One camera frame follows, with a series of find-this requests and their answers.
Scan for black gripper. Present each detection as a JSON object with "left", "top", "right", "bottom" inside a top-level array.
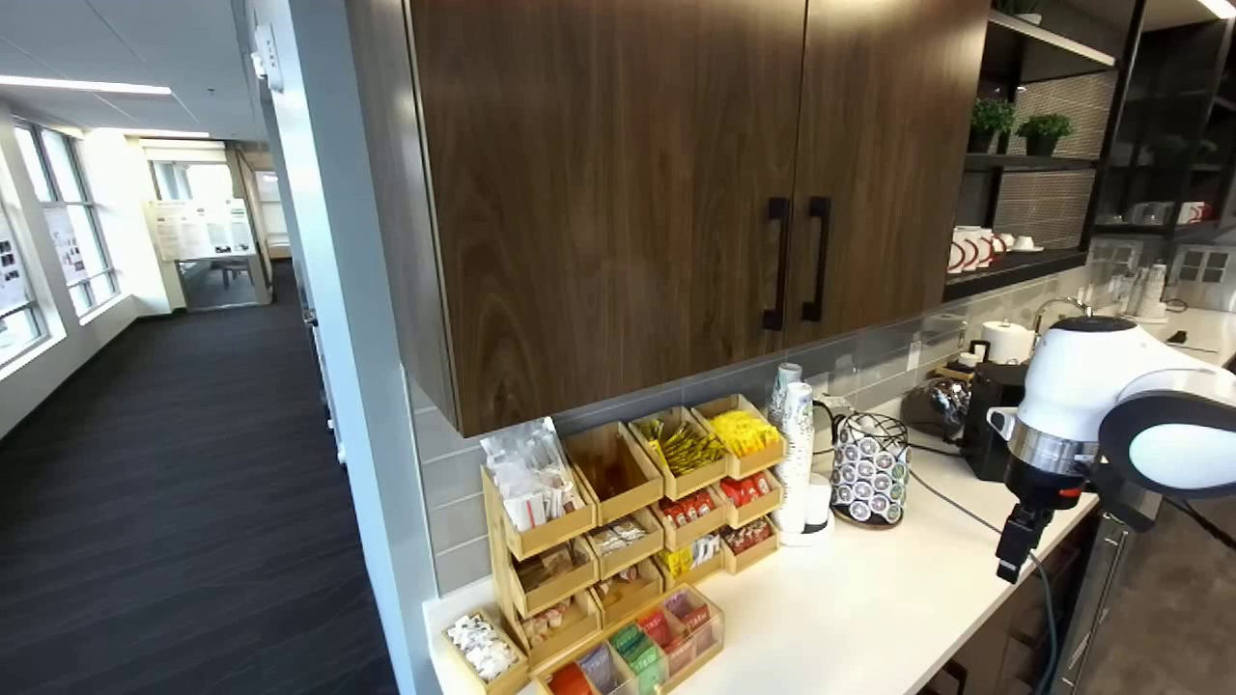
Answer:
[{"left": 996, "top": 463, "right": 1086, "bottom": 582}]

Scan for black door handle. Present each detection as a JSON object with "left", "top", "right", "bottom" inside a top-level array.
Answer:
[
  {"left": 762, "top": 197, "right": 791, "bottom": 333},
  {"left": 799, "top": 197, "right": 829, "bottom": 323}
]

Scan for walnut cupboard door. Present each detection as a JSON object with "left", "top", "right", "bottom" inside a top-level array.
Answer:
[
  {"left": 791, "top": 0, "right": 990, "bottom": 345},
  {"left": 410, "top": 0, "right": 806, "bottom": 434}
]

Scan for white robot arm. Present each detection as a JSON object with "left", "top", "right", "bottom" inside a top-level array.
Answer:
[{"left": 985, "top": 316, "right": 1236, "bottom": 582}]

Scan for black open shelf unit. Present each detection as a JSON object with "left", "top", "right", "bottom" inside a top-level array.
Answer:
[{"left": 946, "top": 0, "right": 1236, "bottom": 298}]

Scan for black coffee machine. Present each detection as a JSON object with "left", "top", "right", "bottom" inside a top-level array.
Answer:
[{"left": 898, "top": 341, "right": 1028, "bottom": 481}]

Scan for white kettle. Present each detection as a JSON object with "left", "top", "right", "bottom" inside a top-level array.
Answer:
[{"left": 957, "top": 319, "right": 1036, "bottom": 367}]

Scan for left white red mug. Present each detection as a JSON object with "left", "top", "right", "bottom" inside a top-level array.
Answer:
[{"left": 946, "top": 224, "right": 1012, "bottom": 275}]

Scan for stack of paper cups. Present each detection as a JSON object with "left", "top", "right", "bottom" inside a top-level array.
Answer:
[{"left": 773, "top": 361, "right": 815, "bottom": 543}]

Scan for right small potted plant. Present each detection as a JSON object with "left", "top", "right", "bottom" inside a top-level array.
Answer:
[{"left": 1014, "top": 112, "right": 1068, "bottom": 158}]

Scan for small potted plant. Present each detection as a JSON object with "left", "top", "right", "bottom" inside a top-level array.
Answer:
[
  {"left": 968, "top": 98, "right": 1012, "bottom": 156},
  {"left": 1014, "top": 112, "right": 1068, "bottom": 158}
]

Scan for left small potted plant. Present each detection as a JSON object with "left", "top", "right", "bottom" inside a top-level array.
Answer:
[{"left": 968, "top": 98, "right": 1012, "bottom": 156}]

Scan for low wooden tea box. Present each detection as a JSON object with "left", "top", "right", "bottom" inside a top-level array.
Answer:
[{"left": 535, "top": 589, "right": 726, "bottom": 695}]

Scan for wooden tiered tea organizer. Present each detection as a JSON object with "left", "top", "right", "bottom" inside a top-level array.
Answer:
[{"left": 479, "top": 395, "right": 789, "bottom": 664}]

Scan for black power cable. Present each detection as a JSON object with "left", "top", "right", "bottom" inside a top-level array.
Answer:
[{"left": 812, "top": 399, "right": 1067, "bottom": 695}]

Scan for wire coffee pod holder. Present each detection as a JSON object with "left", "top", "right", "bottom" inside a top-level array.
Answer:
[{"left": 834, "top": 412, "right": 910, "bottom": 525}]

